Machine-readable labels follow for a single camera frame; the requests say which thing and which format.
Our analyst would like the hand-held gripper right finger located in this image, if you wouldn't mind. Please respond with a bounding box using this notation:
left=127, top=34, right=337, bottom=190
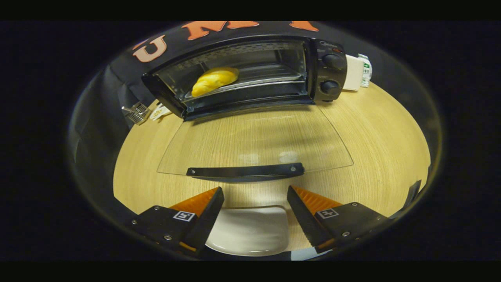
left=287, top=185, right=393, bottom=253

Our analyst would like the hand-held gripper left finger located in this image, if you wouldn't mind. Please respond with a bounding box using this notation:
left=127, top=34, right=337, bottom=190
left=124, top=186, right=225, bottom=256

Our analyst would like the glass toaster oven door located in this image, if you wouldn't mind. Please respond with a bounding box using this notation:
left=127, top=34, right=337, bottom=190
left=157, top=105, right=355, bottom=183

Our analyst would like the yellow croissant bread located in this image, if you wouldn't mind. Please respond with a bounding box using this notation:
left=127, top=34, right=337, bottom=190
left=191, top=67, right=240, bottom=98

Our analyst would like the black toaster oven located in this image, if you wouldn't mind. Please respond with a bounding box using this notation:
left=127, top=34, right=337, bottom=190
left=142, top=35, right=348, bottom=121

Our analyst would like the black oven knob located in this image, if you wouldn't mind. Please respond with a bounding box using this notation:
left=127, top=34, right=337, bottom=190
left=321, top=80, right=341, bottom=95
left=323, top=53, right=347, bottom=71

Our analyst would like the metal oven tray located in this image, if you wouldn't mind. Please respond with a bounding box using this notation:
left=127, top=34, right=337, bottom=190
left=184, top=64, right=305, bottom=99

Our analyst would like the white plate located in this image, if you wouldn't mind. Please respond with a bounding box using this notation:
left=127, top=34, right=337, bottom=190
left=205, top=205, right=290, bottom=257

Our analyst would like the green and white bottle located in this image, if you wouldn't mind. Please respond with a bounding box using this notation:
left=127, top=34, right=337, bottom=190
left=358, top=53, right=373, bottom=88

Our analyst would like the small metal wire rack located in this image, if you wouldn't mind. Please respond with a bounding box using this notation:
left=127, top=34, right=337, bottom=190
left=121, top=101, right=151, bottom=125

